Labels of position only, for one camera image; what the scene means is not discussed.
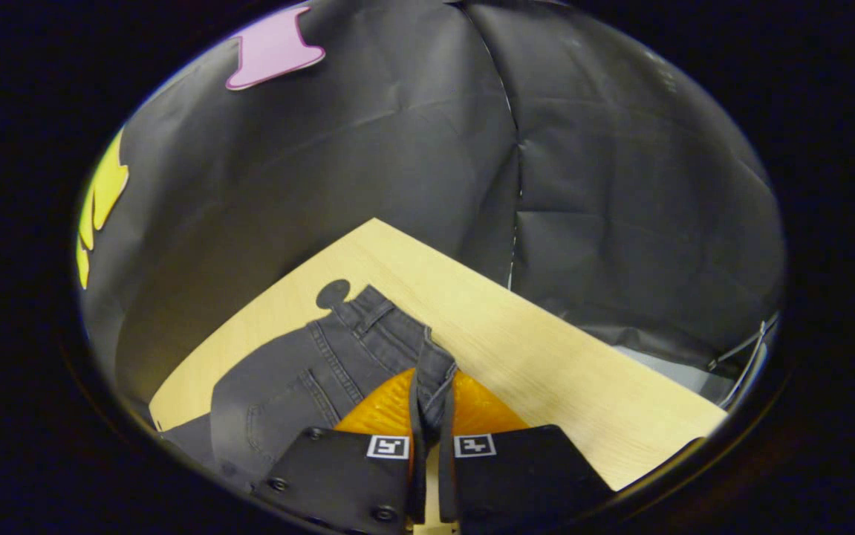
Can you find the dark grey jeans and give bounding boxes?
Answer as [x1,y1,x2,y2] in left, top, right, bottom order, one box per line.
[158,285,459,491]

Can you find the black backdrop cloth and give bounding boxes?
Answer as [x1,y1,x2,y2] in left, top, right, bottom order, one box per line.
[77,0,788,424]

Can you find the grey metal stand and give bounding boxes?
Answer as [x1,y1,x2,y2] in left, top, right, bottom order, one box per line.
[708,312,781,408]

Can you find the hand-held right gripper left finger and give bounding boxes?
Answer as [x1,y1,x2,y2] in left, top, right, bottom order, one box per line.
[251,368,428,534]

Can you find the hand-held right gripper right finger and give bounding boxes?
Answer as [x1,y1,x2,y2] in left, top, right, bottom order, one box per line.
[439,370,616,534]

